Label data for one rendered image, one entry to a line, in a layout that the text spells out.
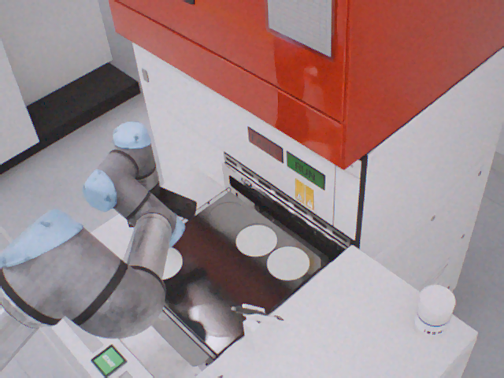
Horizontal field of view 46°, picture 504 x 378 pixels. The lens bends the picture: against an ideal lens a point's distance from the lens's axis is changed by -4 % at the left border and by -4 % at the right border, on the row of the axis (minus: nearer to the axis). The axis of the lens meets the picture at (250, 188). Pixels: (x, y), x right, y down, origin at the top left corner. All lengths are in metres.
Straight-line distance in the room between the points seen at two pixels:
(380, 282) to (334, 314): 0.13
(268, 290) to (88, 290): 0.64
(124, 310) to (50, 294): 0.10
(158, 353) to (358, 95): 0.70
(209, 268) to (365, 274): 0.37
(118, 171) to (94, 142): 2.10
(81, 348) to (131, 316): 0.47
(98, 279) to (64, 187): 2.29
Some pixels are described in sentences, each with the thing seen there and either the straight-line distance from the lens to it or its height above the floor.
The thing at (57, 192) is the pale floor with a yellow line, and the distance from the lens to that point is 3.13.
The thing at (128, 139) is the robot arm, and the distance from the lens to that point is 1.27.
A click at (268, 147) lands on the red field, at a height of 1.10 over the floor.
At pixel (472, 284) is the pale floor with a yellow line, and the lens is 2.63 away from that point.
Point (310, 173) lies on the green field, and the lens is 1.38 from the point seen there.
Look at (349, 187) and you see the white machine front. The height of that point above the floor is 1.13.
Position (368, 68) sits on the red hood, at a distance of 1.11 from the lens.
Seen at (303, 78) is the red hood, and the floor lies 1.40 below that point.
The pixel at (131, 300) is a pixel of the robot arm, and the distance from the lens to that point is 0.89.
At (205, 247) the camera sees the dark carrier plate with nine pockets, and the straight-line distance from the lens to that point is 1.52.
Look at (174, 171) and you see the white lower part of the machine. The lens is 1.99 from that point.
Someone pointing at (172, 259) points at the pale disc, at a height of 0.90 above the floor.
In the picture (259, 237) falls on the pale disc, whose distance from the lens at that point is 1.52.
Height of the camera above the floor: 2.06
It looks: 45 degrees down
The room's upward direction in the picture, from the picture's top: 6 degrees counter-clockwise
